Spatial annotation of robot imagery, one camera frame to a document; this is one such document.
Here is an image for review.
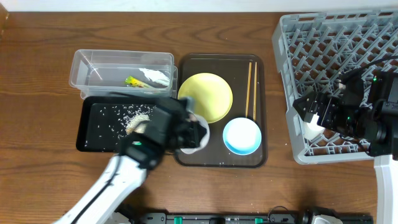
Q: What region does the small white cup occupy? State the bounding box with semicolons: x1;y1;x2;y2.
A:
303;113;325;141

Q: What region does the grey dishwasher rack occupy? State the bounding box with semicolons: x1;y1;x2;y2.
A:
272;8;397;165

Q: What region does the clear plastic bin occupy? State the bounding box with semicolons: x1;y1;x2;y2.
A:
69;49;178;99

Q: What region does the white tissue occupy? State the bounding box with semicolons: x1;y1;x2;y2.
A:
139;68;170;86

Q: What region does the green snack wrapper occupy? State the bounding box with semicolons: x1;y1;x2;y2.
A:
125;76;152;88

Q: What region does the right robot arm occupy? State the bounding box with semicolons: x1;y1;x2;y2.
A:
293;56;397;223

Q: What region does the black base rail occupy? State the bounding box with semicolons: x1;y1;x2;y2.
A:
106;206;374;224

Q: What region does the dark brown serving tray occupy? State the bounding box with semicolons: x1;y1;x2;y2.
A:
175;54;268;168

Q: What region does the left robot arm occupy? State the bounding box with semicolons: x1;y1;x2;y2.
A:
58;97;208;223

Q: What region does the white bowl with leftovers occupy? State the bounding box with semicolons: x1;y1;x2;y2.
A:
180;114;210;154

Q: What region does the light blue bowl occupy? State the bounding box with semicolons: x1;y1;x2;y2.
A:
222;118;262;156

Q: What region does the black plastic bin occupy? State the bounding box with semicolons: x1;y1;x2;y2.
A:
76;96;156;152

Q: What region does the right black cable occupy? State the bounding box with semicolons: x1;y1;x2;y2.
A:
338;55;398;85

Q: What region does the yellow plate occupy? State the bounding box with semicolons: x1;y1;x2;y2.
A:
178;73;233;123

